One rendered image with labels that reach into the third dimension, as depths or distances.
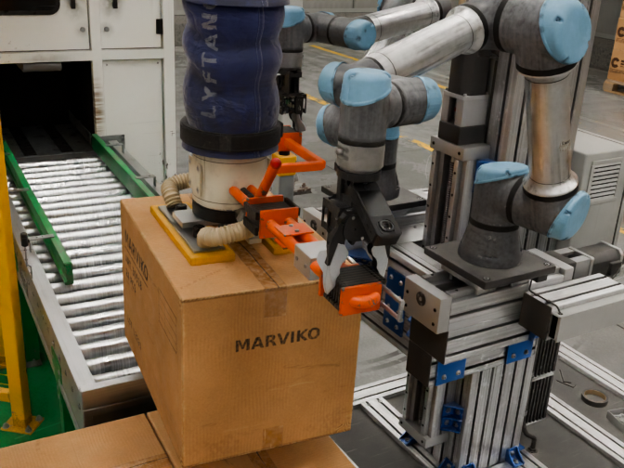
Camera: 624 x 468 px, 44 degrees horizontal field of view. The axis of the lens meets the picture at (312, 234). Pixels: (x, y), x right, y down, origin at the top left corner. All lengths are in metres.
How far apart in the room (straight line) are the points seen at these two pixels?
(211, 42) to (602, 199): 1.18
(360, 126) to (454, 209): 0.91
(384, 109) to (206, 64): 0.55
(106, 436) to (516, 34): 1.35
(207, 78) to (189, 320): 0.50
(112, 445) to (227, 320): 0.59
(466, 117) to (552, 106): 0.44
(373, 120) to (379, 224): 0.16
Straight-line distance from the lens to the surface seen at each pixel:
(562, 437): 2.79
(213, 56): 1.64
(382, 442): 2.61
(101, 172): 3.98
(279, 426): 1.76
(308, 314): 1.63
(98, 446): 2.04
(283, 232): 1.46
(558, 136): 1.64
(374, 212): 1.20
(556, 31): 1.50
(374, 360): 3.42
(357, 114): 1.18
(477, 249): 1.84
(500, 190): 1.79
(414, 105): 1.25
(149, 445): 2.02
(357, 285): 1.25
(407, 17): 2.17
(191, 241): 1.72
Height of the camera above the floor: 1.77
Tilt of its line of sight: 22 degrees down
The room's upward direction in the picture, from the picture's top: 3 degrees clockwise
